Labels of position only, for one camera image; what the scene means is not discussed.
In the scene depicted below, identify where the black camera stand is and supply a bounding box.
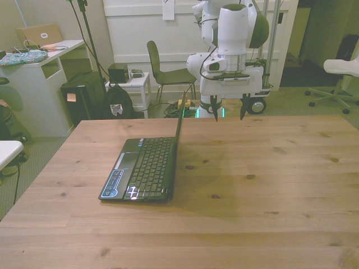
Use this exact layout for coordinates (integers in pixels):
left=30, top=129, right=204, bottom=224
left=66, top=0, right=113, bottom=118

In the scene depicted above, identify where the aluminium frame pole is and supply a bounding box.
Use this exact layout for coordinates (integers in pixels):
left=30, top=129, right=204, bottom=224
left=257, top=0, right=282, bottom=88

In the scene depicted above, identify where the white paper sheet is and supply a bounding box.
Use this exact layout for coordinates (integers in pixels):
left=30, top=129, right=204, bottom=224
left=162, top=0, right=176, bottom=21

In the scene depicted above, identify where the white swivel office chair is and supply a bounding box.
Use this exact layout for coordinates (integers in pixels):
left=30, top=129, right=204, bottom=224
left=305, top=51, right=359, bottom=114

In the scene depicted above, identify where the yellow power strip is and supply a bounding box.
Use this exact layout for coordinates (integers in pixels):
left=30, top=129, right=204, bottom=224
left=177, top=98, right=195, bottom=109

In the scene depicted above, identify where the wheeled equipment cart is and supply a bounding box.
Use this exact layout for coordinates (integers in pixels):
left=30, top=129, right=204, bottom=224
left=245, top=57, right=272, bottom=115

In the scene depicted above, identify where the black laptop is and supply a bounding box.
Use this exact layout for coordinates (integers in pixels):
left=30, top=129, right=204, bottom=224
left=98, top=90, right=187, bottom=203

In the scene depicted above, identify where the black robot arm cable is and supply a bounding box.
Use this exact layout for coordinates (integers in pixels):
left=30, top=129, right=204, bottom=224
left=192, top=12, right=220, bottom=82

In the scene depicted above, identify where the black box device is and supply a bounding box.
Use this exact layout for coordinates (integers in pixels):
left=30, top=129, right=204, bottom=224
left=107, top=63, right=130, bottom=84

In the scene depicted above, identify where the small white side table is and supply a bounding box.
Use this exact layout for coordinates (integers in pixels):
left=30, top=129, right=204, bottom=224
left=104, top=72, right=153, bottom=119

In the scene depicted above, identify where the black backpack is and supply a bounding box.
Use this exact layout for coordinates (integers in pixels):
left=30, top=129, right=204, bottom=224
left=104, top=83, right=137, bottom=120

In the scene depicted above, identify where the black floor cable bundle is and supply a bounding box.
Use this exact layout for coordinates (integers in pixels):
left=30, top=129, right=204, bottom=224
left=162, top=99, right=197, bottom=119

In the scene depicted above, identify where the cardboard box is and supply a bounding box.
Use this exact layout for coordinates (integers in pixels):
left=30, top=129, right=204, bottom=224
left=14, top=24, right=63, bottom=48

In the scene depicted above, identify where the black computer tower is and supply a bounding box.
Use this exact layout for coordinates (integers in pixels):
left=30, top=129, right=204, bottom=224
left=59, top=71, right=108, bottom=127

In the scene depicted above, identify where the white rounded table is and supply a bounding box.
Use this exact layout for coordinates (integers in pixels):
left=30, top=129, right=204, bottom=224
left=0, top=140, right=25, bottom=171

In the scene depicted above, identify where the black office chair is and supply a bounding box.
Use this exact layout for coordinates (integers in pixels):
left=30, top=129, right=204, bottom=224
left=0, top=76, right=35, bottom=144

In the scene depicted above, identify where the olive green chair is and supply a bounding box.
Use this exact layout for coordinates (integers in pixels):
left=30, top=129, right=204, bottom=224
left=146, top=40, right=197, bottom=103

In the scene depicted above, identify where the white desk shelf unit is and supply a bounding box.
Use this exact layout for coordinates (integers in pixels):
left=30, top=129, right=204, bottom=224
left=0, top=39, right=94, bottom=138

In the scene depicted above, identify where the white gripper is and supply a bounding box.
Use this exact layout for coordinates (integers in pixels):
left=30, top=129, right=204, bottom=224
left=200, top=66, right=265, bottom=123

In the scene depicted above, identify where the teal patterned cloth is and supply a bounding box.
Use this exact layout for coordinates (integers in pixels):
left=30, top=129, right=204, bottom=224
left=0, top=48, right=49, bottom=67

